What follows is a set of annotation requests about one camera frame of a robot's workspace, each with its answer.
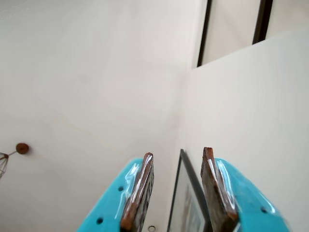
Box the black vertical frame bar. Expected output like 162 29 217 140
197 0 212 68
252 0 273 45

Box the black framed picture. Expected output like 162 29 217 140
167 149 213 232

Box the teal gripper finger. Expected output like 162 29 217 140
77 152 155 232
200 146 293 232

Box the wire cage pendant lamp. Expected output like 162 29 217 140
0 149 18 180

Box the brown round ceiling rose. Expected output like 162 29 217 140
15 142 30 154

